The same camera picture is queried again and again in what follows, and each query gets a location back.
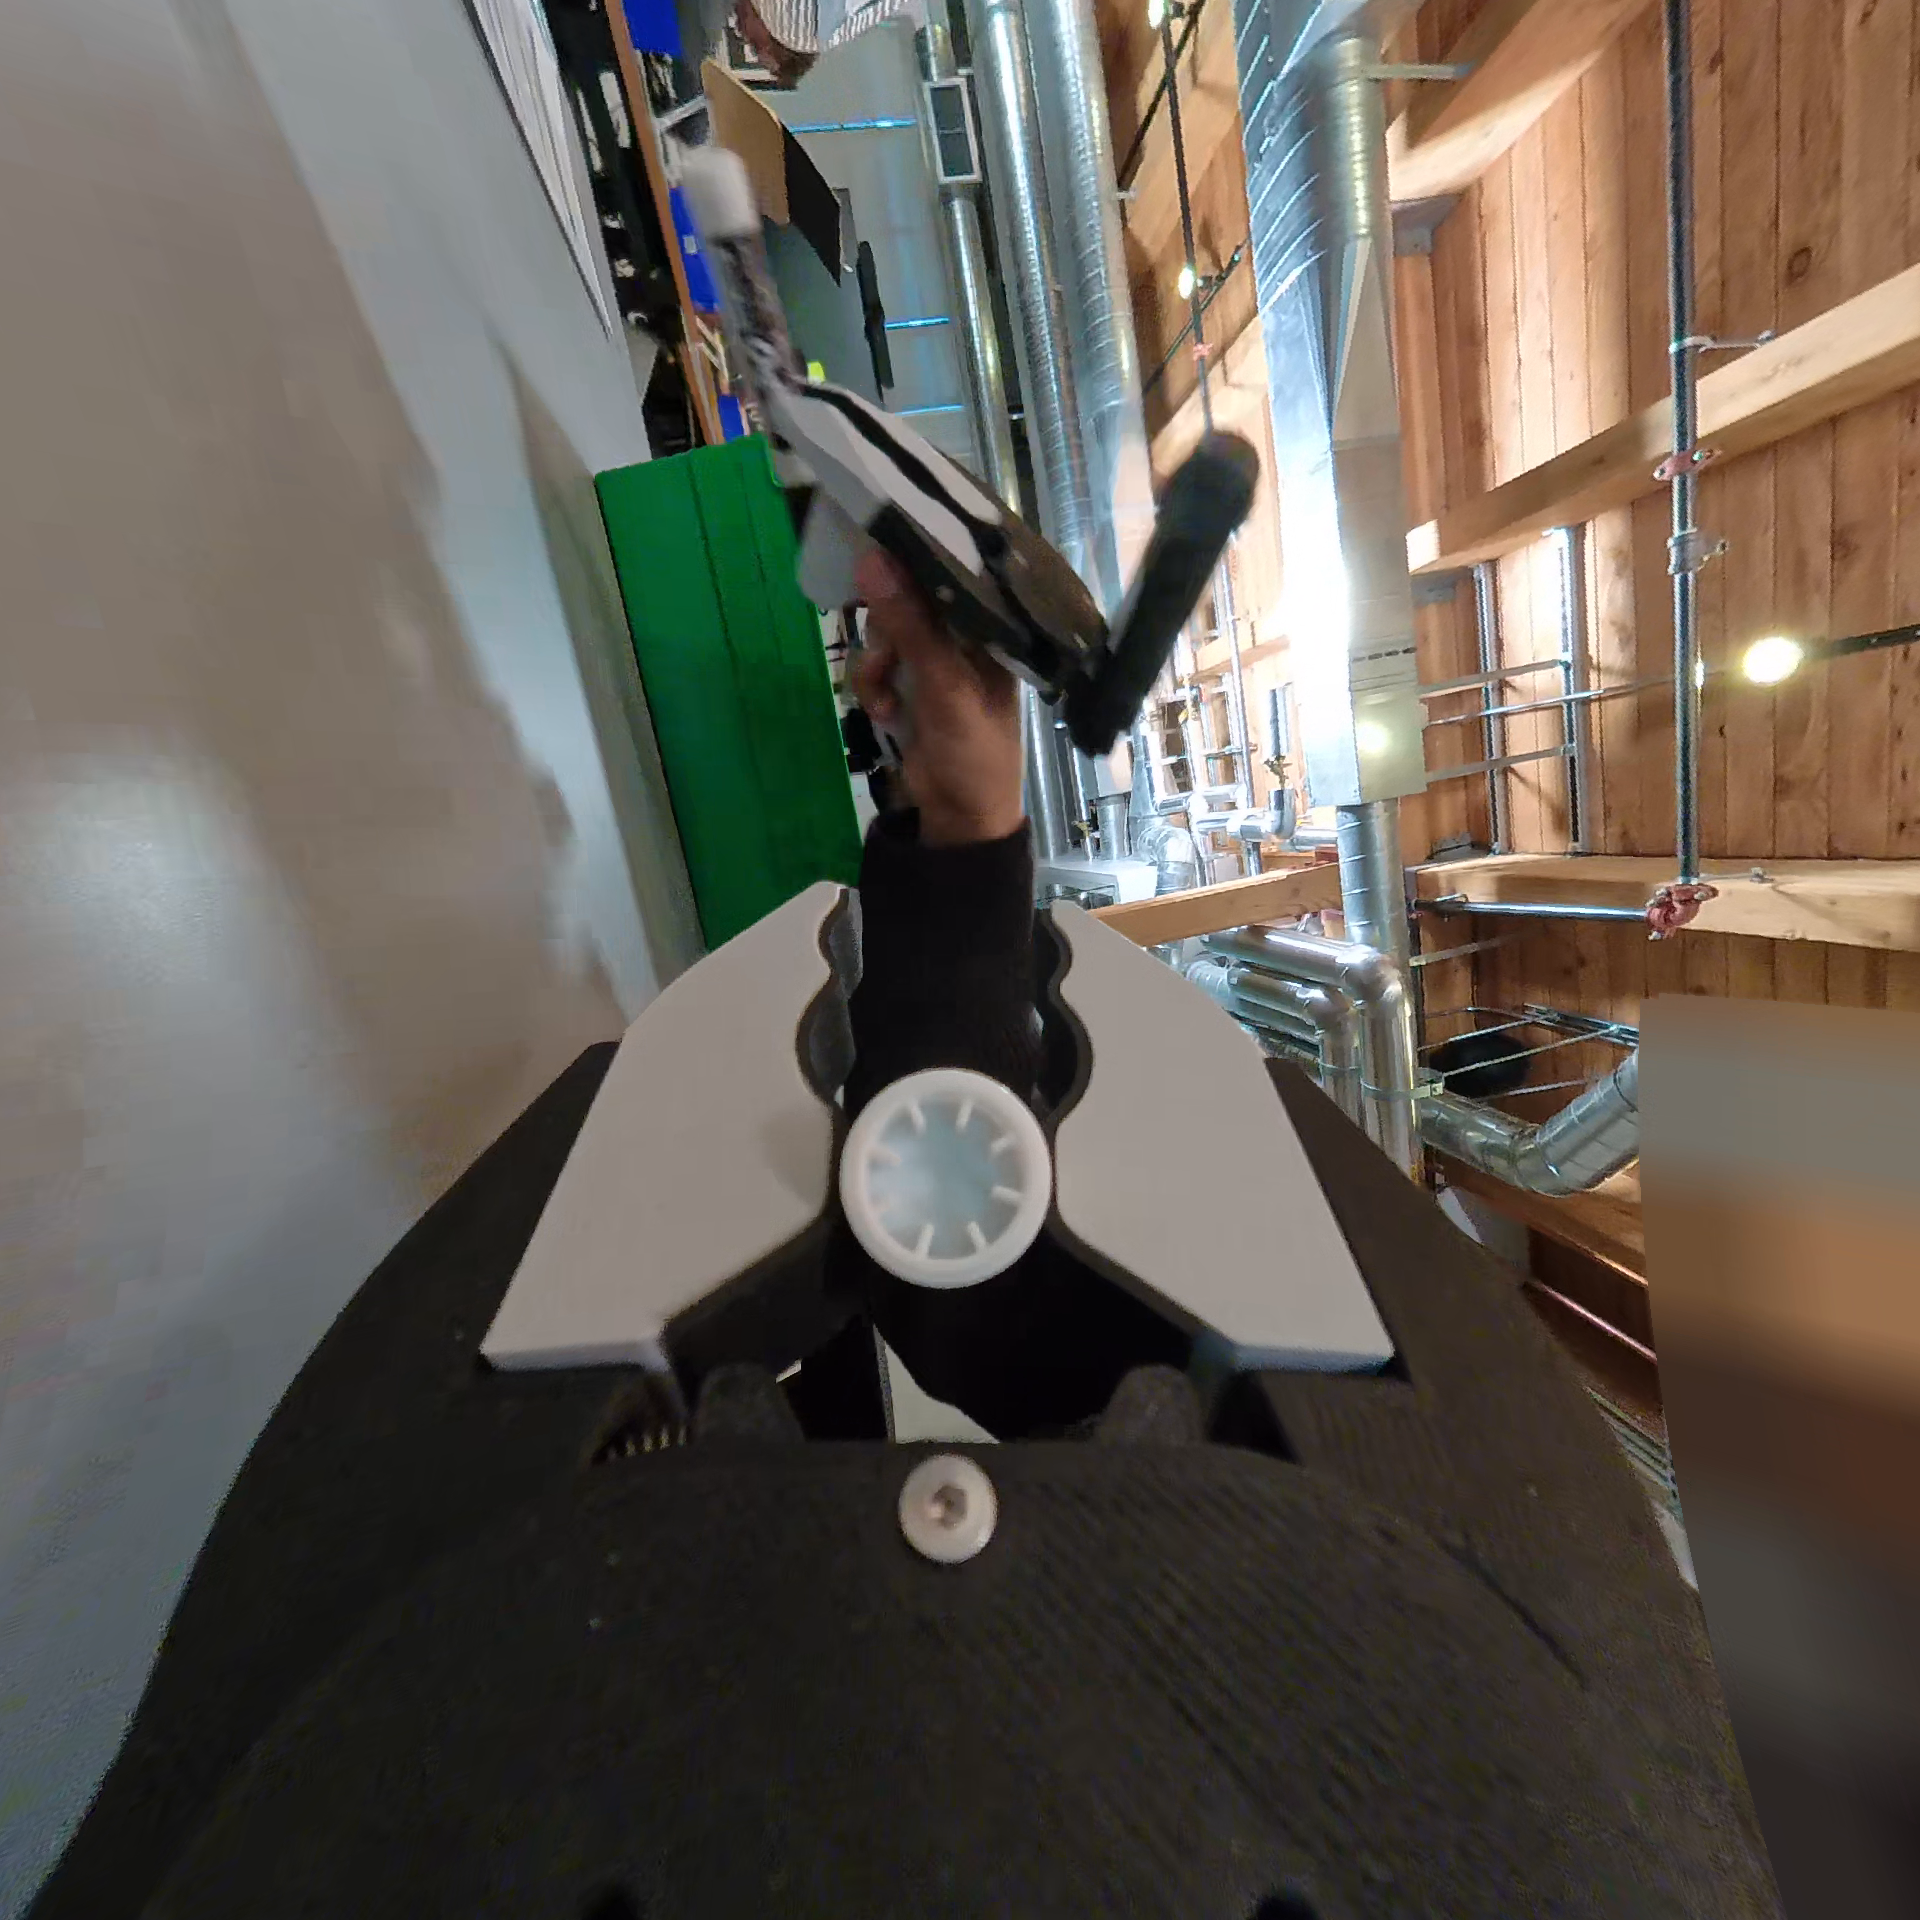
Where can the grey desk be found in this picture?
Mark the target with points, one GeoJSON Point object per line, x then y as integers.
{"type": "Point", "coordinates": [226, 750]}

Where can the silver spiral duct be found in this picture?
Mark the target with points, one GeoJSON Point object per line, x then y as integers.
{"type": "Point", "coordinates": [1079, 224]}
{"type": "Point", "coordinates": [998, 224]}

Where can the large sheet metal duct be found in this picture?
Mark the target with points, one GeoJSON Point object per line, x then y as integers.
{"type": "Point", "coordinates": [1321, 376]}

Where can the ceiling lamp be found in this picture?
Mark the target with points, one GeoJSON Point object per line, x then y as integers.
{"type": "Point", "coordinates": [1772, 662]}

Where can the long wooden table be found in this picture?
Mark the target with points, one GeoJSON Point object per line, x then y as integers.
{"type": "Point", "coordinates": [661, 224]}

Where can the ceiling vent grille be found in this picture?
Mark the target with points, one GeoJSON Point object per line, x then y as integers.
{"type": "Point", "coordinates": [949, 134]}

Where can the blue plastic bin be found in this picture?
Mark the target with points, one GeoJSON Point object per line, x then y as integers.
{"type": "Point", "coordinates": [735, 413]}
{"type": "Point", "coordinates": [652, 23]}

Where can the long metal ceiling pipe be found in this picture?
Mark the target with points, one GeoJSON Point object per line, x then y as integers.
{"type": "Point", "coordinates": [1684, 451]}

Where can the green plastic bin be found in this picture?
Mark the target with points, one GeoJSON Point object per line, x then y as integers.
{"type": "Point", "coordinates": [721, 721]}

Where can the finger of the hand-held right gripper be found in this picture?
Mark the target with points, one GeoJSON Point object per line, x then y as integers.
{"type": "Point", "coordinates": [932, 457]}
{"type": "Point", "coordinates": [839, 465]}

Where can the person's right hand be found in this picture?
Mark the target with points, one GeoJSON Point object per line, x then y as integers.
{"type": "Point", "coordinates": [954, 735]}

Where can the black panel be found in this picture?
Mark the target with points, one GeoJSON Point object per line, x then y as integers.
{"type": "Point", "coordinates": [834, 254]}

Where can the laminated paper sheet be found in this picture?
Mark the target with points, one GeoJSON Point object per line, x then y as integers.
{"type": "Point", "coordinates": [548, 150]}

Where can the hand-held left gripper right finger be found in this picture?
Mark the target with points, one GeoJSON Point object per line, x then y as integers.
{"type": "Point", "coordinates": [1201, 1200]}

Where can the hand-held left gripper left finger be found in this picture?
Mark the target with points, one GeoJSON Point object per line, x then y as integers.
{"type": "Point", "coordinates": [675, 1184]}

